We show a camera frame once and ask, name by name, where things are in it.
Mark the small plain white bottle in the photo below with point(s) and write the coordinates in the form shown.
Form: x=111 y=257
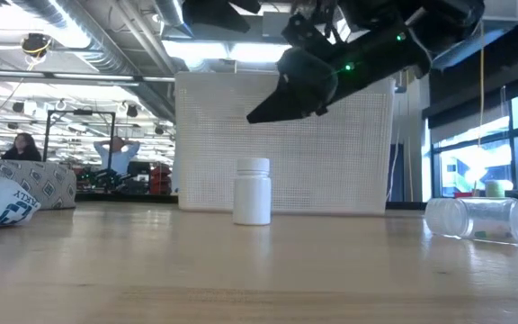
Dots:
x=252 y=193

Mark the black ceiling camera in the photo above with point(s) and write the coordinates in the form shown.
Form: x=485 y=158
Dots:
x=35 y=45

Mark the white plastic basket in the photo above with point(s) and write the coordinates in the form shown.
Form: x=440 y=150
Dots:
x=223 y=148

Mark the silver ceiling duct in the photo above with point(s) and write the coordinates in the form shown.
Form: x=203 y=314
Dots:
x=106 y=49

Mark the black metal frame stand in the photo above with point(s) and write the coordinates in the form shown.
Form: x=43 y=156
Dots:
x=79 y=112

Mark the grey ceiling box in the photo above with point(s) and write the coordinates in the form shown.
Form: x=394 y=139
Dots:
x=274 y=27

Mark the silver ceiling pipe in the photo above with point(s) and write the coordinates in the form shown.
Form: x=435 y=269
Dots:
x=83 y=76

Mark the person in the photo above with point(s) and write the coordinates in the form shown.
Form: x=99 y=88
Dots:
x=117 y=159
x=21 y=150

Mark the grey patterned fabric roll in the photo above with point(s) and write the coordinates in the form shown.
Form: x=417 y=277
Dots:
x=38 y=180

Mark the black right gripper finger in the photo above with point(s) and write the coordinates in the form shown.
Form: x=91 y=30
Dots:
x=281 y=110

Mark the clear plastic vial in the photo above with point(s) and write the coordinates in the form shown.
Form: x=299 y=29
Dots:
x=488 y=220

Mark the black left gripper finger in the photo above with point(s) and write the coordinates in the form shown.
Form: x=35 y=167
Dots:
x=209 y=15
x=246 y=5

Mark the light green cup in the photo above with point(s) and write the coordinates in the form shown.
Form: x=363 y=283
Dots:
x=495 y=189

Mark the red storage bins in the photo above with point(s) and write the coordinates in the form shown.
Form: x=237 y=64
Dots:
x=160 y=180

